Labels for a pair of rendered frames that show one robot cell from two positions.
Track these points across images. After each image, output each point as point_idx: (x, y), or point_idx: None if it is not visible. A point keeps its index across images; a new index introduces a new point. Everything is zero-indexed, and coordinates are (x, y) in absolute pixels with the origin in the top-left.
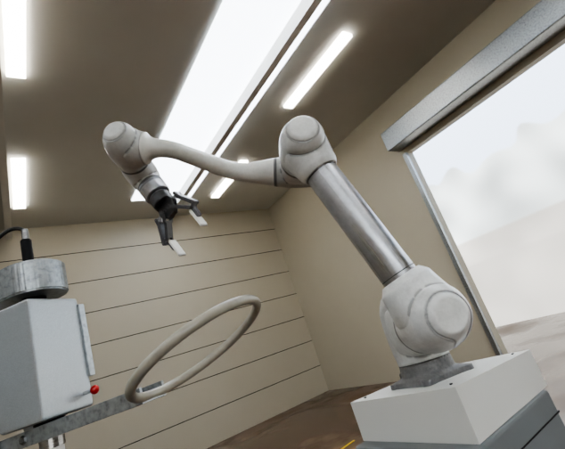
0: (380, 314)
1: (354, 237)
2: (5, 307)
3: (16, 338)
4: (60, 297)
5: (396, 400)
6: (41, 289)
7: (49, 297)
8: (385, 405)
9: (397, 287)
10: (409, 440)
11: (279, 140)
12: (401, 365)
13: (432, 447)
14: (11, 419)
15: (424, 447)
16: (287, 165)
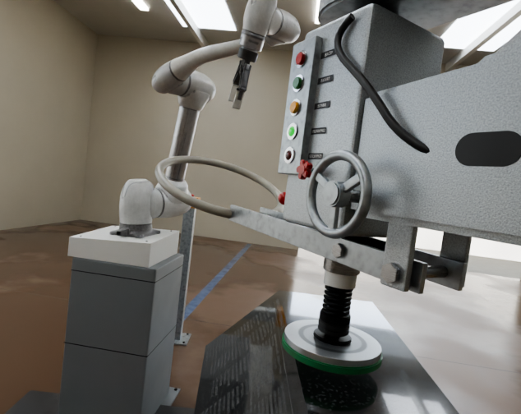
0: (147, 191)
1: (189, 153)
2: (429, 9)
3: None
4: (332, 6)
5: (166, 238)
6: None
7: (351, 11)
8: (162, 242)
9: (187, 185)
10: (163, 259)
11: (210, 83)
12: (148, 223)
13: (174, 257)
14: None
15: (172, 258)
16: (202, 94)
